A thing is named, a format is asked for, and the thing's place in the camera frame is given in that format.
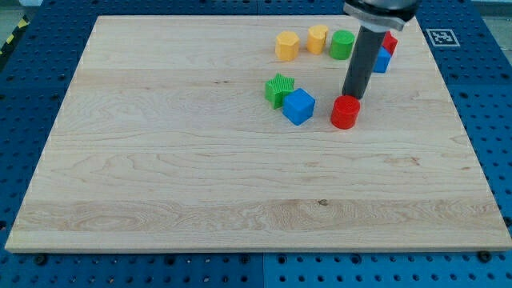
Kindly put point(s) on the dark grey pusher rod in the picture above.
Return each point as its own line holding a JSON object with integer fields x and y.
{"x": 364, "y": 57}

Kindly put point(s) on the blue triangle block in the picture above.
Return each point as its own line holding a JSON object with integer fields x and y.
{"x": 383, "y": 60}

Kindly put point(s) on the green cylinder block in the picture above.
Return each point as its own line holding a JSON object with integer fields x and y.
{"x": 341, "y": 44}

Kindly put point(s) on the red block behind rod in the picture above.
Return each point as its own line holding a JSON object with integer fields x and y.
{"x": 389, "y": 43}

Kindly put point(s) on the red cylinder block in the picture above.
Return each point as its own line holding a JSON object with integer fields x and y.
{"x": 345, "y": 112}

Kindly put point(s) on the yellow heart block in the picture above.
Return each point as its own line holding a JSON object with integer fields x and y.
{"x": 316, "y": 39}

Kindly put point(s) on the blue cube block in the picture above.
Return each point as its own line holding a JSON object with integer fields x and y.
{"x": 298, "y": 106}

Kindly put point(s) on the yellow hexagon block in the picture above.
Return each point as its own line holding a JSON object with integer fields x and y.
{"x": 287, "y": 45}

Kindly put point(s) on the white fiducial marker tag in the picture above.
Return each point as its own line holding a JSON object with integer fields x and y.
{"x": 442, "y": 38}

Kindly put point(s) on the green star block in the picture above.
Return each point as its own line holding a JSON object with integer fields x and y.
{"x": 277, "y": 88}

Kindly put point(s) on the wooden board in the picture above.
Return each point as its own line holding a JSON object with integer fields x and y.
{"x": 165, "y": 143}

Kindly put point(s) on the yellow black hazard tape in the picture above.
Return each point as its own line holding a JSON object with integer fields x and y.
{"x": 15, "y": 36}

